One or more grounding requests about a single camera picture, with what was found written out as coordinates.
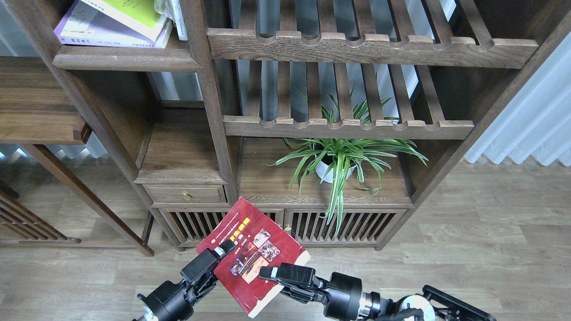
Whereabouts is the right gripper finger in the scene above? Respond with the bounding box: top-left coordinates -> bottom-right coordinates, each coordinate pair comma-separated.
258,266 -> 290,285

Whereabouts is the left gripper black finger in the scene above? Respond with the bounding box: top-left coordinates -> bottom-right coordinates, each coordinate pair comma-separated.
180,239 -> 236,286

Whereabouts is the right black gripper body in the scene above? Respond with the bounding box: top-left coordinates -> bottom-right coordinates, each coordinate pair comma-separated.
274,263 -> 385,321

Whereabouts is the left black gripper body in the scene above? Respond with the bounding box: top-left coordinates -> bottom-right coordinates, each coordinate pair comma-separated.
137,268 -> 218,321

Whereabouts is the red paperback book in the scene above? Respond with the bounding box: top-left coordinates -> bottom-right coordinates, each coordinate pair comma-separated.
196,198 -> 310,318

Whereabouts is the yellow green paperback book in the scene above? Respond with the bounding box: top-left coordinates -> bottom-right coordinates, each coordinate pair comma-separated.
83,0 -> 167,41

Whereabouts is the white lavender paperback book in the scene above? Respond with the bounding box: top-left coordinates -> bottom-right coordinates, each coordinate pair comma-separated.
54,0 -> 173,49

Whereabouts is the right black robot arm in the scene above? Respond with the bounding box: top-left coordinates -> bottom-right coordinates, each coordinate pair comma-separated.
259,263 -> 494,321

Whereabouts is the white object on upper shelf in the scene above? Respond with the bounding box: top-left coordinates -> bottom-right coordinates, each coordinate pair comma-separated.
154,0 -> 188,41

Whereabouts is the right slatted cabinet door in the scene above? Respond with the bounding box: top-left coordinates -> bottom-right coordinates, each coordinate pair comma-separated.
284,209 -> 407,248

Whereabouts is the small wooden drawer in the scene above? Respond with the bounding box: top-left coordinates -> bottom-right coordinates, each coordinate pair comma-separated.
143,184 -> 226,204

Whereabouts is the white plant pot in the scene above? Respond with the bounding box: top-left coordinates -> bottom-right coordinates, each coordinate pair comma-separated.
314,149 -> 356,184

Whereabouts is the green spider plant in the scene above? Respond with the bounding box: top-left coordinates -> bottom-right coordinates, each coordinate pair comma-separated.
263,89 -> 429,234

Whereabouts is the dark wooden bookshelf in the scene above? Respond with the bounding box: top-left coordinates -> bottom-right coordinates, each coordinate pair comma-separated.
2,0 -> 570,250

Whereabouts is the wooden side table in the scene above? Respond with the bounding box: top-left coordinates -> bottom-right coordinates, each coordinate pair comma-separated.
0,57 -> 154,256

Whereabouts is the white curtain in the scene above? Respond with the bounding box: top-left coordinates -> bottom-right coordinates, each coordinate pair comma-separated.
464,35 -> 571,166

